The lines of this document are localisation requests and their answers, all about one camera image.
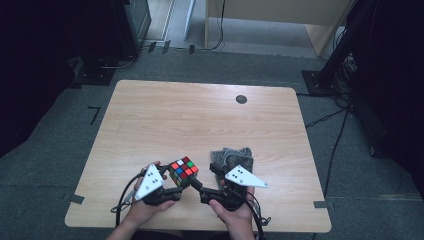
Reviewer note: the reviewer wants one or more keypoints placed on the black flat stand base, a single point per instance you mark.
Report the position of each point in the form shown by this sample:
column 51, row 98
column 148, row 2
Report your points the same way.
column 95, row 76

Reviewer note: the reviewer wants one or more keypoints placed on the person's dark clothing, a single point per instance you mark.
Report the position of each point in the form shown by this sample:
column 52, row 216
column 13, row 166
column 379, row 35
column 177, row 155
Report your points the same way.
column 186, row 236

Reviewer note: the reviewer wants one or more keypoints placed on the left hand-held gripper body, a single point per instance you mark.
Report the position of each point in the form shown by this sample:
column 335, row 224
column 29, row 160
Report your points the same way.
column 151, row 183

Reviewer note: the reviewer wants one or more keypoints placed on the black cabinet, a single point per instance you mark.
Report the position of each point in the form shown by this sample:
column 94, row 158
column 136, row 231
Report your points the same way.
column 133, row 26

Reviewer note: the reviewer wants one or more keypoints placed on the grey fluffy cloth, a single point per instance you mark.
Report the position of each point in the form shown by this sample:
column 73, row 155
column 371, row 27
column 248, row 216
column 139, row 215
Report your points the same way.
column 233, row 156

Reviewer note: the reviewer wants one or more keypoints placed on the short black tape strip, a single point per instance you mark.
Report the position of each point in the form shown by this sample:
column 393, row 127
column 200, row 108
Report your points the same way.
column 151, row 46
column 166, row 47
column 191, row 49

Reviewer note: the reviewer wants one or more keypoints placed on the person's right hand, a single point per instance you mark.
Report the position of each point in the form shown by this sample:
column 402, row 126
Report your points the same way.
column 236, row 220

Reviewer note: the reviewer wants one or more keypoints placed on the light wooden desk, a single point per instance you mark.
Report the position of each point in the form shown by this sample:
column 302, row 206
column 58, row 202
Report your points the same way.
column 280, row 11

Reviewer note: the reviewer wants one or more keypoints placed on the person's left hand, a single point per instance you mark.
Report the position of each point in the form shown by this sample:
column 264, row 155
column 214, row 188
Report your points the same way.
column 143, row 213

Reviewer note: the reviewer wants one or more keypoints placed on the multicoloured puzzle cube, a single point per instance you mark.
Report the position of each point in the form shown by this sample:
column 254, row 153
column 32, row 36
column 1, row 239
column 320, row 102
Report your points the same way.
column 183, row 170

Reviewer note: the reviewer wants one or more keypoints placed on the white upright board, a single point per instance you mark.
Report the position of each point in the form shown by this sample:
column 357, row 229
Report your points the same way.
column 188, row 20

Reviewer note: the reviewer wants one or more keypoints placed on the dark round table grommet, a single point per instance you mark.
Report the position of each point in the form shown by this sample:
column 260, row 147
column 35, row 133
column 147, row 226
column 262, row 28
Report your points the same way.
column 241, row 99

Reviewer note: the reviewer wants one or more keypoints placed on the angled black tape mark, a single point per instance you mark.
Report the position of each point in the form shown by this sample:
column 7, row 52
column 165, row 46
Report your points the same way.
column 96, row 113

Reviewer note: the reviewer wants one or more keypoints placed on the grey tape piece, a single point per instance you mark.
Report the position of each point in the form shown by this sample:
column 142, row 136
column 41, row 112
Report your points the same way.
column 76, row 199
column 322, row 204

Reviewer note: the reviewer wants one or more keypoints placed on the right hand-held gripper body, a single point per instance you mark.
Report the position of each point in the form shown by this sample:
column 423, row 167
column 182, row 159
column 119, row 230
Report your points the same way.
column 245, row 178

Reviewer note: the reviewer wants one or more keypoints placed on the black metal stand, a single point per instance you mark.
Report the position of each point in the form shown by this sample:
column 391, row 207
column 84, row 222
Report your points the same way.
column 336, row 53

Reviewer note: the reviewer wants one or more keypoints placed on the dark curtain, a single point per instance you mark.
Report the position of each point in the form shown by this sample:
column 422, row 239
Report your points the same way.
column 40, row 66
column 396, row 83

